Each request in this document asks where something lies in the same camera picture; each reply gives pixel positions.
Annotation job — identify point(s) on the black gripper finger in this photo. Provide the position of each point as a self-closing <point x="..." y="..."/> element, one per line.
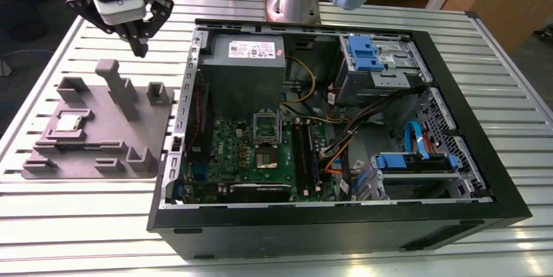
<point x="84" y="10"/>
<point x="160" y="15"/>

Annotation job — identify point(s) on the silver CPU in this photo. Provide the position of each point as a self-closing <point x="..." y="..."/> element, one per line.
<point x="68" y="123"/>

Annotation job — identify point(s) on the CPU socket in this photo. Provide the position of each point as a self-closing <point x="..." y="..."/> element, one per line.
<point x="267" y="159"/>

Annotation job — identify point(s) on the grey power supply unit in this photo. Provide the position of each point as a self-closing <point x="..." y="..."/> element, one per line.
<point x="242" y="86"/>

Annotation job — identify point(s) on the grey parts rack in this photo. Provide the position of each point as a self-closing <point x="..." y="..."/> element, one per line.
<point x="103" y="121"/>

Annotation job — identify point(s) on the blue RAM stick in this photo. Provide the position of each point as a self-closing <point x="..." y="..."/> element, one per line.
<point x="315" y="157"/>
<point x="73" y="146"/>

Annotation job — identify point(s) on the green motherboard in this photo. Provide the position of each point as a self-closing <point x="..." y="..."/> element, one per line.
<point x="226" y="150"/>

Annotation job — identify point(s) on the blue plastic drive latch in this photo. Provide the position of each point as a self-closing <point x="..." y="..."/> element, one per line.
<point x="365" y="53"/>

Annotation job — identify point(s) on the black RAM slot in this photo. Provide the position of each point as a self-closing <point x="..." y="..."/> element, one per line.
<point x="298" y="157"/>
<point x="308" y="157"/>
<point x="303" y="157"/>

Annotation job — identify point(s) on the blue VGA port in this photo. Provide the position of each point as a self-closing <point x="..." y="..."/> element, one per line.
<point x="179" y="193"/>

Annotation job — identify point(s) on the grey metal drive cage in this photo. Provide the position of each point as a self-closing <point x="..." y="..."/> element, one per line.
<point x="389" y="81"/>

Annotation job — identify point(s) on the black graphics card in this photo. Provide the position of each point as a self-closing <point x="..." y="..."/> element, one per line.
<point x="259" y="192"/>

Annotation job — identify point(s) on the hard disk in blue carrier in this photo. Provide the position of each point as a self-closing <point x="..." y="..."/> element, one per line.
<point x="390" y="162"/>

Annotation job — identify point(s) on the black PC case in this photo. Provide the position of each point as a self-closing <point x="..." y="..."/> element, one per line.
<point x="302" y="235"/>

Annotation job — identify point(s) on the grey metal disk bay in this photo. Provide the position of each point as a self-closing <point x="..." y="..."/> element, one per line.
<point x="414" y="178"/>

